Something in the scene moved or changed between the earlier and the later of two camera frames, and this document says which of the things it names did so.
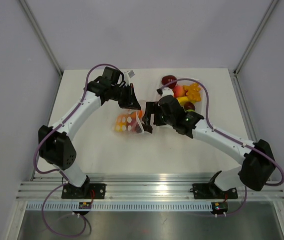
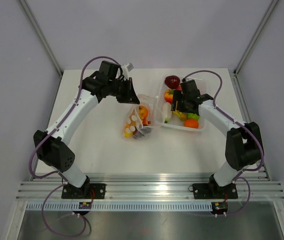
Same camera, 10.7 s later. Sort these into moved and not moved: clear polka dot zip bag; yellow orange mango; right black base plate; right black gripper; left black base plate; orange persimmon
Moved: yellow orange mango; orange persimmon; right black gripper; clear polka dot zip bag
Not moved: left black base plate; right black base plate
